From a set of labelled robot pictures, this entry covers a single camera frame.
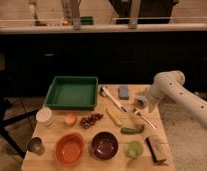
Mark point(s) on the white lidded jar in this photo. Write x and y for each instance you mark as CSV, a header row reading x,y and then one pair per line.
x,y
45,117

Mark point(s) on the wooden table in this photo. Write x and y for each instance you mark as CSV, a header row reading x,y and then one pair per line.
x,y
120,162

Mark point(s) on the dark purple bowl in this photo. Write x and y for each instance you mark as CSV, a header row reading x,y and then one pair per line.
x,y
104,146

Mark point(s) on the green chili pepper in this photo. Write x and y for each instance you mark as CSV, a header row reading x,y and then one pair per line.
x,y
131,131

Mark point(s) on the white handled spatula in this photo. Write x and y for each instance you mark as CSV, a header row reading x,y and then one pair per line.
x,y
105,92

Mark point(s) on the grey blue towel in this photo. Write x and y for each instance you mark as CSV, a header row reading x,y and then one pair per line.
x,y
141,101

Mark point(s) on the bunch of dark grapes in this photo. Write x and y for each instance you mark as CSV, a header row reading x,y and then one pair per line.
x,y
89,121

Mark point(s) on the blue sponge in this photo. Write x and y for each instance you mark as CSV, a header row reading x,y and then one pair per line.
x,y
123,92

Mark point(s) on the orange bowl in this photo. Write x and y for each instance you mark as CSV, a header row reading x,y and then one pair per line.
x,y
68,150

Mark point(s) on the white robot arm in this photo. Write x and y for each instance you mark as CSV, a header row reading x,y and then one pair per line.
x,y
170,84

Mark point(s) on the red yellow apple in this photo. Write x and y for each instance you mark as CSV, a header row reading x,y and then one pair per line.
x,y
70,119

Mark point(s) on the green apple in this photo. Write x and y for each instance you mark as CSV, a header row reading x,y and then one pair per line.
x,y
134,149

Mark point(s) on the metal cup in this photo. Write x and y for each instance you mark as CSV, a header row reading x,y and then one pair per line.
x,y
35,145

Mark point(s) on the black wooden brush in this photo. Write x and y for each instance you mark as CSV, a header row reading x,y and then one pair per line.
x,y
156,149

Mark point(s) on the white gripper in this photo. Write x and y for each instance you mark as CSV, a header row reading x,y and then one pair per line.
x,y
151,105

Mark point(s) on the green plastic tray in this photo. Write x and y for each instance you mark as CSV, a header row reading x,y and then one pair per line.
x,y
72,93

